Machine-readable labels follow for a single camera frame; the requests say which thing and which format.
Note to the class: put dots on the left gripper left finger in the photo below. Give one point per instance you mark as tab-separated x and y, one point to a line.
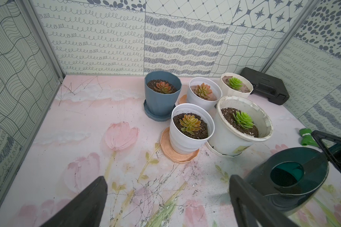
85	210

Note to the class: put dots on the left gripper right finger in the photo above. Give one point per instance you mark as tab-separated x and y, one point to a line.
251	209

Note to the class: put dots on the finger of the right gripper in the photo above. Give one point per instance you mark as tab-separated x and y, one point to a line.
330	145

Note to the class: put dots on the dark green watering can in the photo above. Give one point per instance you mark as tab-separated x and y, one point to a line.
290	178

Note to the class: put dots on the large white pot green succulent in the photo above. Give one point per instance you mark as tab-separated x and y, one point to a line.
239	123

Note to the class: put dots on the white pot brown soil succulent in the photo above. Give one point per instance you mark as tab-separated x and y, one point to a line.
233	84

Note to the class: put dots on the white pot yellow-green succulent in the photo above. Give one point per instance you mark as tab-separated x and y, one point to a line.
190	128

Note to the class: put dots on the small white pot reddish succulent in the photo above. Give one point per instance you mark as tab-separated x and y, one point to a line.
204	93

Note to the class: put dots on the blue-grey pot red succulent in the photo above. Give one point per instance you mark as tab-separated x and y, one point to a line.
162	90

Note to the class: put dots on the black plastic tool case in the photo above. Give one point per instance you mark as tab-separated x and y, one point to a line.
268	86

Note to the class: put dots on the white saucer under large pot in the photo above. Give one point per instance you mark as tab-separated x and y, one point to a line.
216	152

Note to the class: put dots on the floral pink table mat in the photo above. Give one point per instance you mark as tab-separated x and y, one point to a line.
96	126

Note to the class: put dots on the terracotta saucer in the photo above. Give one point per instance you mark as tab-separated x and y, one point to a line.
170	153

